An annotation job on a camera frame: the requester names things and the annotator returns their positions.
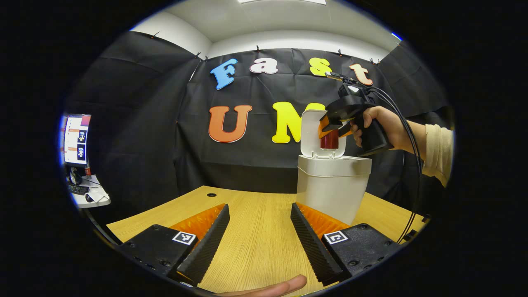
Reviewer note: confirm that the black backdrop cloth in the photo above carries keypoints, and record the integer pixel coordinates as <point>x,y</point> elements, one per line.
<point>144,144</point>

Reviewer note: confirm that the black keyboard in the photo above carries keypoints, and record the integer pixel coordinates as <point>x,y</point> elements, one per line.
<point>78,189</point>

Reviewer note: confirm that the white side table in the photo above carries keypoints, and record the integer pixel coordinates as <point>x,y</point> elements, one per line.
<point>99,200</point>

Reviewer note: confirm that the black computer mouse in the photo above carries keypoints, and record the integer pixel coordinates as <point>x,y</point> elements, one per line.
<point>89,198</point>

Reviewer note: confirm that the white desktop garbage bin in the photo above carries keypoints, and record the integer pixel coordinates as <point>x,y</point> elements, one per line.
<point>330,189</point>

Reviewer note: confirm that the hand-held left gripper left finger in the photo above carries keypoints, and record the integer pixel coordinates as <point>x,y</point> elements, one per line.
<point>206,247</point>

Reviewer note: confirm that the computer monitor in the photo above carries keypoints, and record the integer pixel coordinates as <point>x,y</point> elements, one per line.
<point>76,140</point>

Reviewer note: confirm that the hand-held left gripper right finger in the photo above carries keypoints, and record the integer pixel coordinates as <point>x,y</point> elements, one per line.
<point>311,245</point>

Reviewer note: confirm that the red pop can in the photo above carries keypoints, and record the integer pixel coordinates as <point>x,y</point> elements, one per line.
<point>329,142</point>

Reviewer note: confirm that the wooden desktop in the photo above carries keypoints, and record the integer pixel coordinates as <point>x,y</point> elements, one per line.
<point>255,239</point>

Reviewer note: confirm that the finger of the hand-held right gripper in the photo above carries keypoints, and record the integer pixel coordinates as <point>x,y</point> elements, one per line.
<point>347,130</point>
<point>324,126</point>

